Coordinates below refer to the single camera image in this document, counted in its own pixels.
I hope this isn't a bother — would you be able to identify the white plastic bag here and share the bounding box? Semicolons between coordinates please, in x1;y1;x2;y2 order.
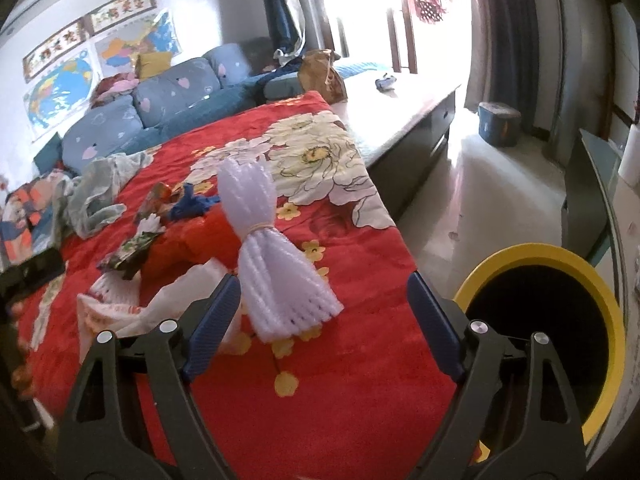
75;259;251;361

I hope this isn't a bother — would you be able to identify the grey-blue storage box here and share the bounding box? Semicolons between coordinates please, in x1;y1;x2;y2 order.
477;101;522;148

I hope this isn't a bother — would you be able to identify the blue knitted cloth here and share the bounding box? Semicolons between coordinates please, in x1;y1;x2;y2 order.
167;183;222;221

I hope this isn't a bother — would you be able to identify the blue curtain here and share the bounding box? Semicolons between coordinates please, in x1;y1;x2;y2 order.
257;0;307;56

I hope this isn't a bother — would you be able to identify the red-brown snack wrapper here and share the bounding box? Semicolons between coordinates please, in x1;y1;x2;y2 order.
135;182;173;221

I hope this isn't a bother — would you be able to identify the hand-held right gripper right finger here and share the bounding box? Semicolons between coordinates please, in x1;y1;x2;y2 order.
406;271;588;480

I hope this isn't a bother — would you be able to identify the brown paper bag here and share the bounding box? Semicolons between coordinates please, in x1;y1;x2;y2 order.
298;50;348;106

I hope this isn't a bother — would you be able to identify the orange and blue clothing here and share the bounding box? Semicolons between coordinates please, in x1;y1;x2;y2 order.
0;170;71;271

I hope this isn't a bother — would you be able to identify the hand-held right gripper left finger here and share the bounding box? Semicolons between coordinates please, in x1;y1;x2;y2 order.
54;274;243;480

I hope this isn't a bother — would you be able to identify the low wooden cabinet table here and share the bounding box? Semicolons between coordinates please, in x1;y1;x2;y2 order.
332;72;461;216

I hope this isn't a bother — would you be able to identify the red floral blanket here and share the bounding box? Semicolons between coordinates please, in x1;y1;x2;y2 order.
10;91;481;480

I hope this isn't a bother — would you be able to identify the country map poster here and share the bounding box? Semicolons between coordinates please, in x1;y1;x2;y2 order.
95;10;181;68

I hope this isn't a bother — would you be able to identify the orange-red plastic bag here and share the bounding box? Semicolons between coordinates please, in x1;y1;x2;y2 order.
150;210;241;281

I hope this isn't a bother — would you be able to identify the patterned snack wrapper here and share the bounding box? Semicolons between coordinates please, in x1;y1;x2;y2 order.
97;215;166;281

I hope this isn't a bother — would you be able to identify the blue floral sofa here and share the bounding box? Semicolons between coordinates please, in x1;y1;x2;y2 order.
32;37;311;181

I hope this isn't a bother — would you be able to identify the long framed embroidery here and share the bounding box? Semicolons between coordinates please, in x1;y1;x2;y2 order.
22;17;86;83
90;0;153;36

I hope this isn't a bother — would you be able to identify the yellow pillow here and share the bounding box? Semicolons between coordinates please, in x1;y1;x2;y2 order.
137;52;172;81

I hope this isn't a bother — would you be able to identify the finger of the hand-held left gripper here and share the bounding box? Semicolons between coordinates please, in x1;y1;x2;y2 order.
0;249;67;306

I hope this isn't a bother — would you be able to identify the glass table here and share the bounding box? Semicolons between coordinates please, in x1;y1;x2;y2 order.
562;127;640;271

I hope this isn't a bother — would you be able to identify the world map poster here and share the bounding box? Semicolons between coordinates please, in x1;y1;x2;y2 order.
22;50;98;141

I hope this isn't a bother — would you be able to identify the yellow-rimmed black trash bin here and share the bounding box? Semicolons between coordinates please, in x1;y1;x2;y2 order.
452;244;627;448

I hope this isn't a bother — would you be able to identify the pink clothes pile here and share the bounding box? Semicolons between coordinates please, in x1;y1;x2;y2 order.
90;72;141;108

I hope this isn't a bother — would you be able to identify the dark purple curtain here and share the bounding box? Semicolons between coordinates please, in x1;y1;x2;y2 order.
470;0;556;136

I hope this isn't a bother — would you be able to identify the grey-green cloth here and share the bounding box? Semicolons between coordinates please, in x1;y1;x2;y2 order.
65;152;153;240

